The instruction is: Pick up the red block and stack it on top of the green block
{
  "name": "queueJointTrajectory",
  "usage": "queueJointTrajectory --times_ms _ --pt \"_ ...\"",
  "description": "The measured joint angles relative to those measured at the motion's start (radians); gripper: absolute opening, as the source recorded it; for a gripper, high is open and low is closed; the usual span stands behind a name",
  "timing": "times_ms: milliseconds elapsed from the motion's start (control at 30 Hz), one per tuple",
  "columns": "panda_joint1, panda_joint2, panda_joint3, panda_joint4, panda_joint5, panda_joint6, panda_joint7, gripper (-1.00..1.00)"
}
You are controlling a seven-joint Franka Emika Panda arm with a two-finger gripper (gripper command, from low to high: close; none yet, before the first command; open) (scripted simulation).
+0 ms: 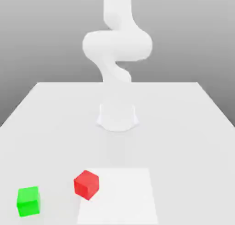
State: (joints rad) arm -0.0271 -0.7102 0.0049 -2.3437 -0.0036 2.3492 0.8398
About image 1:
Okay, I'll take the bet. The small red cube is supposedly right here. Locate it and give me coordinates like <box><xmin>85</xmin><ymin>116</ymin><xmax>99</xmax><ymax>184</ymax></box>
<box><xmin>73</xmin><ymin>170</ymin><xmax>100</xmax><ymax>201</ymax></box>

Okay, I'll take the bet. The small green cube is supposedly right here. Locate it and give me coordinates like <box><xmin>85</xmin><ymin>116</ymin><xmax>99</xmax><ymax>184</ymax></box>
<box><xmin>17</xmin><ymin>186</ymin><xmax>41</xmax><ymax>218</ymax></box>

